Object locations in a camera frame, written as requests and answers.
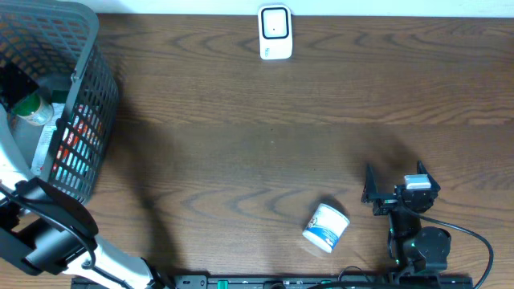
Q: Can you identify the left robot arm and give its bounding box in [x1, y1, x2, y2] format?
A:
[1, 128, 175, 288]

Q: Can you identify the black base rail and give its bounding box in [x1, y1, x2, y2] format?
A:
[71, 274, 475, 289]

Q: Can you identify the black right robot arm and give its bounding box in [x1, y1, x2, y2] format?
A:
[361, 161, 451, 275]

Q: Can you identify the grey plastic mesh basket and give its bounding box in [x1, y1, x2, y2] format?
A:
[1, 1, 120, 204]

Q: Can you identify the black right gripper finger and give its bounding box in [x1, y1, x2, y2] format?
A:
[417, 161, 429, 175]
[361, 164, 378, 203]

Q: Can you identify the white barcode scanner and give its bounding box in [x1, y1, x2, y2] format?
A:
[258, 4, 293, 60]

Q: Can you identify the flat white red package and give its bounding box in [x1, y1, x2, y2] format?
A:
[31, 103, 98, 180]

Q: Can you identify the green lid white jar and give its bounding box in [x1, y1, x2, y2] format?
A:
[13, 92, 54, 126]

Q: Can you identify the white blue labelled jar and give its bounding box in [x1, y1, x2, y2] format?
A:
[302, 203, 350, 254]

